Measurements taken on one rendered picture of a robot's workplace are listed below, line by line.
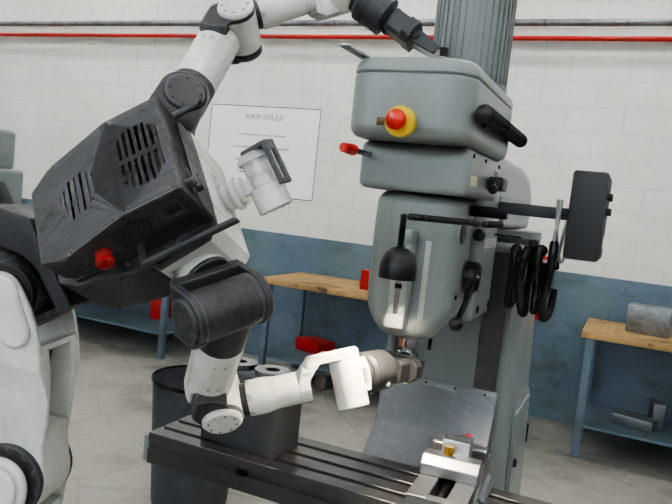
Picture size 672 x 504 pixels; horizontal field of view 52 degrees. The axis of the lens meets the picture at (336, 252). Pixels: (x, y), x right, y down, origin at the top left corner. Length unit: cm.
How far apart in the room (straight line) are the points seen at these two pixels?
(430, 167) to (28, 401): 90
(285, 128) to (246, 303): 542
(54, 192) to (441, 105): 72
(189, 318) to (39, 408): 41
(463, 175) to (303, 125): 506
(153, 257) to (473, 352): 106
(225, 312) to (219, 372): 17
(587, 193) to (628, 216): 400
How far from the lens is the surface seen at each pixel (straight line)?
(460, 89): 135
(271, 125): 659
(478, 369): 195
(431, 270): 147
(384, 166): 147
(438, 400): 197
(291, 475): 166
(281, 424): 171
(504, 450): 203
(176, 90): 135
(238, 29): 154
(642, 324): 521
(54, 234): 123
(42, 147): 837
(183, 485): 353
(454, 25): 178
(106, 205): 115
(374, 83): 140
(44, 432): 141
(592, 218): 170
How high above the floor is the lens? 160
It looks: 5 degrees down
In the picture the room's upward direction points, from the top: 6 degrees clockwise
